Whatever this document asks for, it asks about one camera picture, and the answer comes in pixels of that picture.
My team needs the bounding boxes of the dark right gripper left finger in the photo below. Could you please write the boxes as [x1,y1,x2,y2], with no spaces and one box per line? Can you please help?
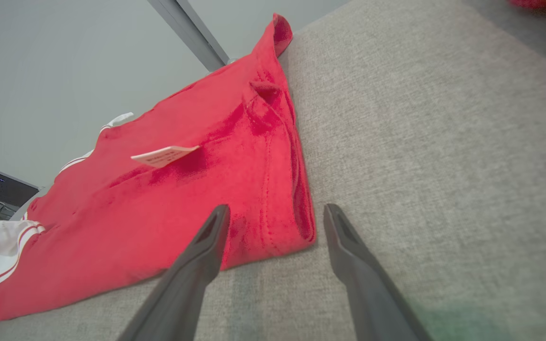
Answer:
[118,204,231,341]

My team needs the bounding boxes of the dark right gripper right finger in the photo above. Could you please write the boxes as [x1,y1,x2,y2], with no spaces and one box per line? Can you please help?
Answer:
[323,204,434,341]

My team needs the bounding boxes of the grey partition post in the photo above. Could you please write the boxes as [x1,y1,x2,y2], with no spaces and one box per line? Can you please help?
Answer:
[147,0,238,72]

